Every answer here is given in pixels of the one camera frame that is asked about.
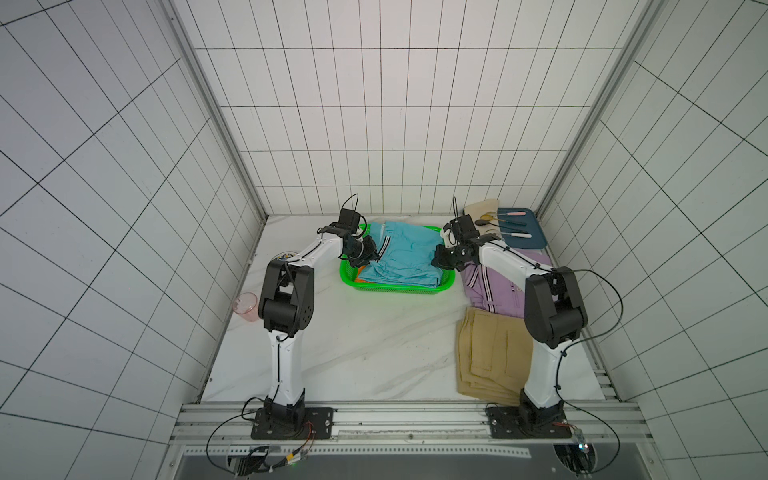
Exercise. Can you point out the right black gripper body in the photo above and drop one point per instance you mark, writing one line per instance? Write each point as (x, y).
(444, 257)

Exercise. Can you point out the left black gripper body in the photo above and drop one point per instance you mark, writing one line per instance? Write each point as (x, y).
(361, 251)

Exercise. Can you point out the purple pants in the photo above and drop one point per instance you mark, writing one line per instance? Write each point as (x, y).
(497, 283)

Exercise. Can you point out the teal pants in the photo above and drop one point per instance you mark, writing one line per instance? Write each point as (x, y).
(406, 252)

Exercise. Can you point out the beige pants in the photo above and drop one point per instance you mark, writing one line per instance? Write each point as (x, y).
(493, 355)

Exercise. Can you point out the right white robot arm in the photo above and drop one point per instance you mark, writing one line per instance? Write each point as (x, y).
(554, 315)

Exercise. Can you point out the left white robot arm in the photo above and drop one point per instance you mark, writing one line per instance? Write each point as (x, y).
(287, 305)

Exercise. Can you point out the green plastic basket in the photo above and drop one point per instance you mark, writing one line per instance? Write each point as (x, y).
(347, 274)

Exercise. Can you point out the beige folded cloth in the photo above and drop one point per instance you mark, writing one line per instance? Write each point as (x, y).
(477, 209)

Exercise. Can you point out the dark teal tray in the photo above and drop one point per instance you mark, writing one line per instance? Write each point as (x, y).
(538, 240)

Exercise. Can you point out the blue patterned ceramic bowl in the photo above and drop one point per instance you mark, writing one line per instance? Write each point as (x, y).
(286, 257)

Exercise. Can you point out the pink plastic cup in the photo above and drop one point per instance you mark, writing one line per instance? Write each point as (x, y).
(246, 306)

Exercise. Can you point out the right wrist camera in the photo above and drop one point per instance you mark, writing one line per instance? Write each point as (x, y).
(460, 230)

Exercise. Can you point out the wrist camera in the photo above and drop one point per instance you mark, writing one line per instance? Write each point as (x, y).
(460, 230)
(346, 225)

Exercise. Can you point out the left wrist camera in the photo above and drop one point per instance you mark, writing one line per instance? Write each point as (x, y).
(346, 225)

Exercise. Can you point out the dark teal handled spoon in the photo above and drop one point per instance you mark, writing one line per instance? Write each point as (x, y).
(499, 222)

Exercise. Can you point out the pink handled spoon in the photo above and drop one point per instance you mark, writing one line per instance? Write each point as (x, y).
(502, 216)

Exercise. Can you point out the white handled spoon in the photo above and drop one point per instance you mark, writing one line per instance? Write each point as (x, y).
(514, 234)

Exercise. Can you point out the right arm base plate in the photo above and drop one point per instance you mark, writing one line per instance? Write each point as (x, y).
(526, 423)

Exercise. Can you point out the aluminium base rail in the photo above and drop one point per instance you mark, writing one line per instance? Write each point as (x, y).
(368, 427)

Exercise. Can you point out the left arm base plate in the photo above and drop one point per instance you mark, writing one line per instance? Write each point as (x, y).
(318, 423)

